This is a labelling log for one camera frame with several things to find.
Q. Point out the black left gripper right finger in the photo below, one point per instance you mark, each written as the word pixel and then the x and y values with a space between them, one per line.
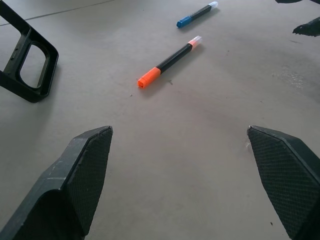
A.
pixel 287 175

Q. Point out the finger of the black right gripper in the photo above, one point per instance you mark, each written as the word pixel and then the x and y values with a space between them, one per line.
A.
pixel 310 27
pixel 286 1

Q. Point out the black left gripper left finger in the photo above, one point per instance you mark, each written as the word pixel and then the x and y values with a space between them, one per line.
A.
pixel 62 190

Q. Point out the blue capped black pen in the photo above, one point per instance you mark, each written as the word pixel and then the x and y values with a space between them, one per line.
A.
pixel 199 12

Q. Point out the orange capped black pen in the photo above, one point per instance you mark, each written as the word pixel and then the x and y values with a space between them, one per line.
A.
pixel 172 59

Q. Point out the black plastic frame stand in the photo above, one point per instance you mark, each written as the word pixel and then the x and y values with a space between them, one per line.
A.
pixel 53 65

